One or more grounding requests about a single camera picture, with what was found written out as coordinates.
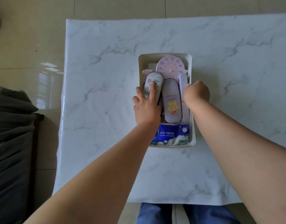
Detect person's right hand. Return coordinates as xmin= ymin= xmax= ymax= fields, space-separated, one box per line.
xmin=183 ymin=81 xmax=210 ymax=110

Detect person's left hand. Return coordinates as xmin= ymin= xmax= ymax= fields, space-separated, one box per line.
xmin=133 ymin=81 xmax=162 ymax=126

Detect white printed glasses case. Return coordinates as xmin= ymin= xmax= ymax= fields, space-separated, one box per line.
xmin=143 ymin=72 xmax=164 ymax=106

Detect person's left forearm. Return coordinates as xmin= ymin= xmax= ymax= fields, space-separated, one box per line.
xmin=24 ymin=119 xmax=158 ymax=224

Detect person's right forearm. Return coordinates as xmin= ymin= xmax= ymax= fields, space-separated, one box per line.
xmin=187 ymin=100 xmax=286 ymax=224

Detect pink card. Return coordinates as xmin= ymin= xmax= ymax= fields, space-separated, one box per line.
xmin=142 ymin=69 xmax=155 ymax=79

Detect purple star glasses case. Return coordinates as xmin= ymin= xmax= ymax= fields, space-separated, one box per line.
xmin=162 ymin=78 xmax=182 ymax=123

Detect white plastic tray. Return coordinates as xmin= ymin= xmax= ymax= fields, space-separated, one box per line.
xmin=138 ymin=53 xmax=197 ymax=149

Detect marble pattern table cover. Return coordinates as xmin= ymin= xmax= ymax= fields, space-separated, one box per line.
xmin=52 ymin=13 xmax=286 ymax=205

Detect pink toy clock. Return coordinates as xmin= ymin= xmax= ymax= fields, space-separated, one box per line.
xmin=156 ymin=55 xmax=188 ymax=80

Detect light purple flat box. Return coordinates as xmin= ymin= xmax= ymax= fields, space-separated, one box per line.
xmin=178 ymin=74 xmax=189 ymax=123

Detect blue tissue pack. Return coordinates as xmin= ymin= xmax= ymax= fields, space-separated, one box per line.
xmin=150 ymin=123 xmax=190 ymax=146

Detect blue trousers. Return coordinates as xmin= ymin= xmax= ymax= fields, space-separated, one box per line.
xmin=136 ymin=202 xmax=242 ymax=224

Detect grey fabric sofa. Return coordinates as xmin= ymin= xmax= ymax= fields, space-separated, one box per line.
xmin=0 ymin=84 xmax=44 ymax=224

